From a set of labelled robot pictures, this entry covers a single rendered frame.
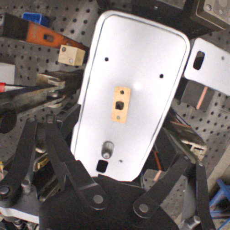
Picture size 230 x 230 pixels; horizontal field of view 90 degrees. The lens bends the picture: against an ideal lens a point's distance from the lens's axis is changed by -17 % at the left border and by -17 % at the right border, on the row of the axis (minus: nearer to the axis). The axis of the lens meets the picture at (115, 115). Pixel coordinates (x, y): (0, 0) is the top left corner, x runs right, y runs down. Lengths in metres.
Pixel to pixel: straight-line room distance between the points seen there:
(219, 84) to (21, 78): 0.82
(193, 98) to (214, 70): 0.09
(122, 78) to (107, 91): 0.05
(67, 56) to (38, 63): 0.48
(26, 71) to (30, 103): 0.55
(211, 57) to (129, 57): 0.20
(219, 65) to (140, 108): 0.22
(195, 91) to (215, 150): 0.61
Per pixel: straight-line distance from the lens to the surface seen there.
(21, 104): 0.23
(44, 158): 0.37
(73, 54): 0.27
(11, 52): 0.85
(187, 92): 0.38
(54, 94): 0.29
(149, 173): 0.46
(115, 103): 0.31
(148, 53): 0.32
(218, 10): 0.34
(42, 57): 0.73
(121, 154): 0.39
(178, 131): 0.39
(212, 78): 0.39
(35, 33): 0.22
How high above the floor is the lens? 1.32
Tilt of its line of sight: 70 degrees down
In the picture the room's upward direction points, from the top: 169 degrees counter-clockwise
